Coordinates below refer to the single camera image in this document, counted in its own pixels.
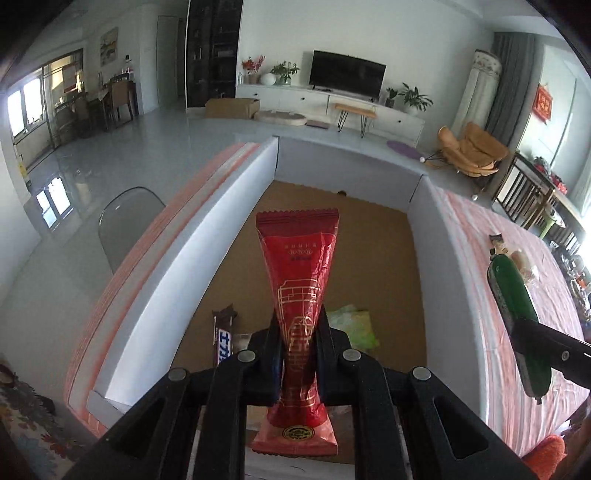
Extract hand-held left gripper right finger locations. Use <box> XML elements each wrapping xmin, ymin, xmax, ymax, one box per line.
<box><xmin>314</xmin><ymin>305</ymin><xmax>539</xmax><ymax>480</ymax></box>

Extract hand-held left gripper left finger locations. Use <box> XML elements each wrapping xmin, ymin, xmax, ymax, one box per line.
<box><xmin>62</xmin><ymin>309</ymin><xmax>284</xmax><ymax>480</ymax></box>

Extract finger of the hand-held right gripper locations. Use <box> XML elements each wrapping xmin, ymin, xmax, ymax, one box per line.
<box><xmin>512</xmin><ymin>318</ymin><xmax>591</xmax><ymax>386</ymax></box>

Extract dark chocolate bar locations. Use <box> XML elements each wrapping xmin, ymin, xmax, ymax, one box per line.
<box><xmin>211</xmin><ymin>304</ymin><xmax>252</xmax><ymax>367</ymax></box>

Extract red snack packet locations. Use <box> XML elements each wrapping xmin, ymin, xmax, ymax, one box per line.
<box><xmin>252</xmin><ymin>208</ymin><xmax>340</xmax><ymax>457</ymax></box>

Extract white cardboard box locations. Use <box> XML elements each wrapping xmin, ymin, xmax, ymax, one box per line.
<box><xmin>88</xmin><ymin>136</ymin><xmax>490</xmax><ymax>480</ymax></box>

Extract pink striped tablecloth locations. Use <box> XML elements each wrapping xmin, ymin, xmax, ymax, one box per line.
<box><xmin>62</xmin><ymin>142</ymin><xmax>591</xmax><ymax>457</ymax></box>

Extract green snack packet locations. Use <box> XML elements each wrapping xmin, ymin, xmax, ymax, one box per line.
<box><xmin>328</xmin><ymin>305</ymin><xmax>380</xmax><ymax>349</ymax></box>

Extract round bread in clear bag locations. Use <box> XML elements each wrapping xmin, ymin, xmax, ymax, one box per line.
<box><xmin>510</xmin><ymin>249</ymin><xmax>541</xmax><ymax>287</ymax></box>

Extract orange cushion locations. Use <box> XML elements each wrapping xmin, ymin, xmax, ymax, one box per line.
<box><xmin>522</xmin><ymin>434</ymin><xmax>568</xmax><ymax>468</ymax></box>

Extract long packet with yellow label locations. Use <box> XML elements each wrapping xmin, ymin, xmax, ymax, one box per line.
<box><xmin>488</xmin><ymin>234</ymin><xmax>511</xmax><ymax>259</ymax></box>

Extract green stool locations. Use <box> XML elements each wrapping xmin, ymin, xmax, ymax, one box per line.
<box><xmin>536</xmin><ymin>208</ymin><xmax>566</xmax><ymax>238</ymax></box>

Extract dark wooden railing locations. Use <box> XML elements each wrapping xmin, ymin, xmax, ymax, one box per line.
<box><xmin>492</xmin><ymin>152</ymin><xmax>578</xmax><ymax>232</ymax></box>

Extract grey plastic chair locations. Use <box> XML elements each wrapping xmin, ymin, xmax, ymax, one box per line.
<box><xmin>98</xmin><ymin>186</ymin><xmax>166</xmax><ymax>275</ymax></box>

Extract orange lounge chair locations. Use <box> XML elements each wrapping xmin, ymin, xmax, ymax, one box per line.
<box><xmin>438</xmin><ymin>121</ymin><xmax>510</xmax><ymax>178</ymax></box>

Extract purple round mat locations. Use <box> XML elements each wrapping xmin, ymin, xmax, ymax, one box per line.
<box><xmin>387</xmin><ymin>140</ymin><xmax>419</xmax><ymax>158</ymax></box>

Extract floral rug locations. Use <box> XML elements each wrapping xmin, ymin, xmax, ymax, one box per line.
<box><xmin>0</xmin><ymin>364</ymin><xmax>88</xmax><ymax>480</ymax></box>

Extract white oval cushion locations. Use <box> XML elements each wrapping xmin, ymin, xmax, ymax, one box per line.
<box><xmin>253</xmin><ymin>110</ymin><xmax>308</xmax><ymax>127</ymax></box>

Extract brown cardboard box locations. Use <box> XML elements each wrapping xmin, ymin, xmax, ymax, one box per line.
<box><xmin>204</xmin><ymin>97</ymin><xmax>260</xmax><ymax>120</ymax></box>

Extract wooden bench with black legs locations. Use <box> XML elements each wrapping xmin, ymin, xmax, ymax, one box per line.
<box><xmin>335</xmin><ymin>104</ymin><xmax>377</xmax><ymax>138</ymax></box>

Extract grey curtain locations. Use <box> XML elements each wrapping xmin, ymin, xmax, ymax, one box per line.
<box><xmin>485</xmin><ymin>31</ymin><xmax>539</xmax><ymax>148</ymax></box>

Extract white television cabinet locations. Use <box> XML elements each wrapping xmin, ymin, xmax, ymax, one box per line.
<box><xmin>235</xmin><ymin>83</ymin><xmax>426</xmax><ymax>144</ymax></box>

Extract white standing air conditioner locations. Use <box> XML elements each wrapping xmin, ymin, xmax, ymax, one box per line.
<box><xmin>450</xmin><ymin>49</ymin><xmax>503</xmax><ymax>134</ymax></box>

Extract large potted plant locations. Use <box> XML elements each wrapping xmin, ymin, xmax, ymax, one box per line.
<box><xmin>398</xmin><ymin>83</ymin><xmax>434</xmax><ymax>114</ymax></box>

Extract leafy potted plant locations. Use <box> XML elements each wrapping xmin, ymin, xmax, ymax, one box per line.
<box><xmin>270</xmin><ymin>61</ymin><xmax>300</xmax><ymax>87</ymax></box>

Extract black television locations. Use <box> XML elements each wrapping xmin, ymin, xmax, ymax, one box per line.
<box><xmin>309</xmin><ymin>50</ymin><xmax>387</xmax><ymax>100</ymax></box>

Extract red flowers in vase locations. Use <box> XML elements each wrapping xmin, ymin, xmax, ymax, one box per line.
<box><xmin>241</xmin><ymin>55</ymin><xmax>266</xmax><ymax>85</ymax></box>

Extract wooden dining chair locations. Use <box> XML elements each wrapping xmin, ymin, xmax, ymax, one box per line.
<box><xmin>107</xmin><ymin>79</ymin><xmax>139</xmax><ymax>127</ymax></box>

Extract black display cabinet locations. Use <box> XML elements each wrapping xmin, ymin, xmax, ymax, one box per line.
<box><xmin>185</xmin><ymin>0</ymin><xmax>244</xmax><ymax>109</ymax></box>

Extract red wall hanging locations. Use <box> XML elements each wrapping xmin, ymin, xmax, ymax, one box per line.
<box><xmin>531</xmin><ymin>84</ymin><xmax>555</xmax><ymax>124</ymax></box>

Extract wall painting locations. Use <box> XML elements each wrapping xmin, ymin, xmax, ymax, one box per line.
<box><xmin>99</xmin><ymin>27</ymin><xmax>119</xmax><ymax>64</ymax></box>

